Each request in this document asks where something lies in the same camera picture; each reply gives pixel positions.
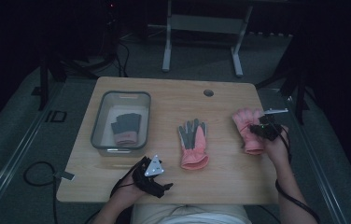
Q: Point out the person's left hand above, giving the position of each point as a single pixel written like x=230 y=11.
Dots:
x=127 y=191

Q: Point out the white metal stand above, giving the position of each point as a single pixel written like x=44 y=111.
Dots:
x=206 y=24

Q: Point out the grey plastic bin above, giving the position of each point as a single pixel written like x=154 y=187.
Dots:
x=122 y=102

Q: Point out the pink glove with red print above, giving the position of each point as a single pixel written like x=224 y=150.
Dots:
x=248 y=124

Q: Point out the person's pale trousers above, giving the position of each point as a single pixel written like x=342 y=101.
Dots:
x=192 y=215

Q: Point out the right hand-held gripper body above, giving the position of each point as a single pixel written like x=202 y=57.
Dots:
x=268 y=129

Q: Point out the pink glove with grey palm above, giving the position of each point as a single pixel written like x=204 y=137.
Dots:
x=193 y=149

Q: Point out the small grey floor tag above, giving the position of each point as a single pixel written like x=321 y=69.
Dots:
x=66 y=176

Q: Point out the metal floor rail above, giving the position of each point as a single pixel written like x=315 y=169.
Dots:
x=320 y=174
x=15 y=158

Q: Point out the black tripod stand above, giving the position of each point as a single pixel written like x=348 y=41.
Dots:
x=44 y=81
x=299 y=93

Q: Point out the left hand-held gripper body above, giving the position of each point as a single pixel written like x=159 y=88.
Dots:
x=154 y=168

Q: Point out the black rectangular floor bracket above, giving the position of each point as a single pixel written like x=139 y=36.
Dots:
x=48 y=116

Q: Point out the person's right hand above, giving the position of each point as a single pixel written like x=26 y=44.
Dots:
x=276 y=149

